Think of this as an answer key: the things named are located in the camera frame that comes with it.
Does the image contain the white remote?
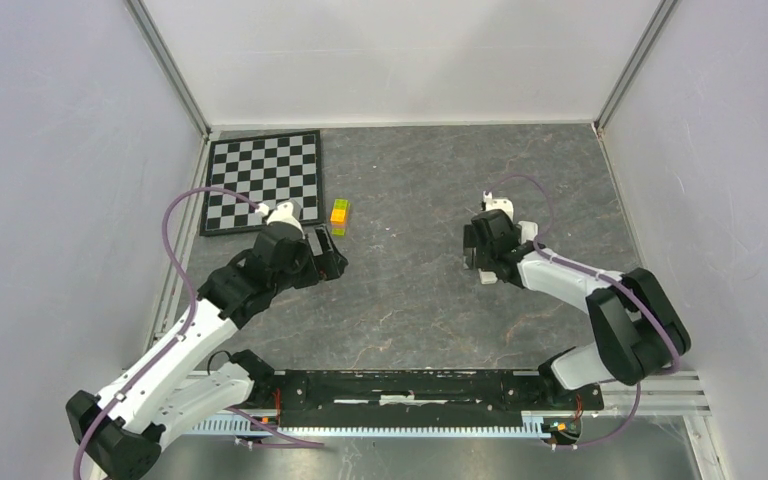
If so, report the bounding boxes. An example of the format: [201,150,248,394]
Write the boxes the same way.
[478,269,498,285]

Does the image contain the white remote control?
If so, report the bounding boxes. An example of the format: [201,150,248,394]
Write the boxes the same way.
[517,221,539,244]

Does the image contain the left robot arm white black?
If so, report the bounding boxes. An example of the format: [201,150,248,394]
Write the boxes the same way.
[66,222,349,479]

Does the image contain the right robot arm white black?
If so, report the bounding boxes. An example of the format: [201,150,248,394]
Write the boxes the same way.
[463,209,691,408]

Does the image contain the green yellow orange brick stack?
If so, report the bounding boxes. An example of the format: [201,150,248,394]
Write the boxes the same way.
[329,198,351,236]

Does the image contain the black white chessboard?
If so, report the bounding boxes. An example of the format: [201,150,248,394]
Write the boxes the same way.
[199,130,325,237]

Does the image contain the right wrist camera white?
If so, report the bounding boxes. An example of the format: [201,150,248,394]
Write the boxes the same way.
[481,191,515,221]

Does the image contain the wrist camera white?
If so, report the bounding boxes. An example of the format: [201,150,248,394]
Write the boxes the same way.
[255,200,303,232]
[481,191,515,221]

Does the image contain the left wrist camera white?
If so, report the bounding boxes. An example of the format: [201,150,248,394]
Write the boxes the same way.
[255,200,303,232]

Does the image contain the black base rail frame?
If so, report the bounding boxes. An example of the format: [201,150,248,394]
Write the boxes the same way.
[228,350,605,429]

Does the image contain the white cable duct comb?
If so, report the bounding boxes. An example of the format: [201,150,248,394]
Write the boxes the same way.
[185,412,550,440]

